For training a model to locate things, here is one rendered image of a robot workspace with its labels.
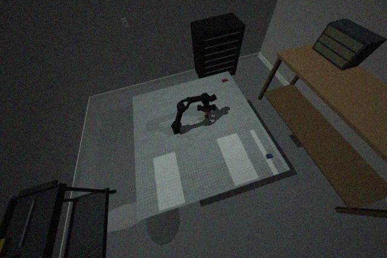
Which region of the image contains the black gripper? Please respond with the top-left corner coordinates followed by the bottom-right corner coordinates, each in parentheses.
top-left (197, 105), bottom-right (216, 112)

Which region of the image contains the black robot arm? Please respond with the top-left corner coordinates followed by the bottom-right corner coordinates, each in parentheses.
top-left (171, 93), bottom-right (217, 134)

